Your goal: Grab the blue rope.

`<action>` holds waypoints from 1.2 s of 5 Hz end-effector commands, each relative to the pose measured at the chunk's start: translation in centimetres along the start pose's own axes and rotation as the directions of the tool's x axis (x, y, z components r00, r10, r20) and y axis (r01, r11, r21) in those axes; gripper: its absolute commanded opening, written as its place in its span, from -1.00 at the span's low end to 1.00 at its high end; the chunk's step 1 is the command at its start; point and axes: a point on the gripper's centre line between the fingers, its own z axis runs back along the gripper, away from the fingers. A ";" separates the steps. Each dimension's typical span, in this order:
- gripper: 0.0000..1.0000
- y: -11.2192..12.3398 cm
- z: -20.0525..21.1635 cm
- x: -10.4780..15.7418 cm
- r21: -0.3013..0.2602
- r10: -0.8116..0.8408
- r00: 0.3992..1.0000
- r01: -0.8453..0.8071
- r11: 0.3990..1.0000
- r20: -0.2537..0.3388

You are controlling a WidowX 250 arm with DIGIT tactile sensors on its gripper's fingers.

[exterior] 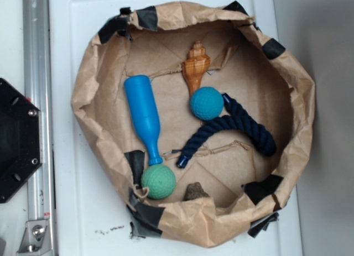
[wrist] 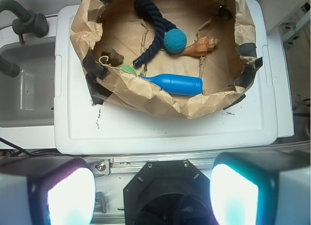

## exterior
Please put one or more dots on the blue dimpled ball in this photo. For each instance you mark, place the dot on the blue dimpled ball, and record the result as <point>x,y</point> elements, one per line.
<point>206,103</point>

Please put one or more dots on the orange wooden seashell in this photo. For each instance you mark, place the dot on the orange wooden seashell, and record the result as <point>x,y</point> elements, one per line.
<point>195,66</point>

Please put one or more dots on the aluminium frame rail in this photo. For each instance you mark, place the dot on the aluminium frame rail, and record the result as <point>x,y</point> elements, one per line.
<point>37,81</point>

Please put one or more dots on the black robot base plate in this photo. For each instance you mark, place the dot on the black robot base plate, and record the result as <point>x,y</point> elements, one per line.
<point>20,140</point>

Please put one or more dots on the blue plastic bottle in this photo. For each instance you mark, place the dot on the blue plastic bottle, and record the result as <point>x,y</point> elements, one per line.
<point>144,114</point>

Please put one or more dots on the brown rock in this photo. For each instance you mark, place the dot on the brown rock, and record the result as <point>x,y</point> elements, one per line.
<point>194,191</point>

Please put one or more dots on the brown paper bag bin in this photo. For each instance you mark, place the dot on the brown paper bag bin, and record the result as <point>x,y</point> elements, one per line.
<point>258,72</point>

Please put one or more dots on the green dimpled ball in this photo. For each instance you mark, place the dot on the green dimpled ball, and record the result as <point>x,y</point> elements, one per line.
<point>160,181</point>

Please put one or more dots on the metal corner bracket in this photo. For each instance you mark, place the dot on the metal corner bracket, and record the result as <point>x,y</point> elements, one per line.
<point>36,239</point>

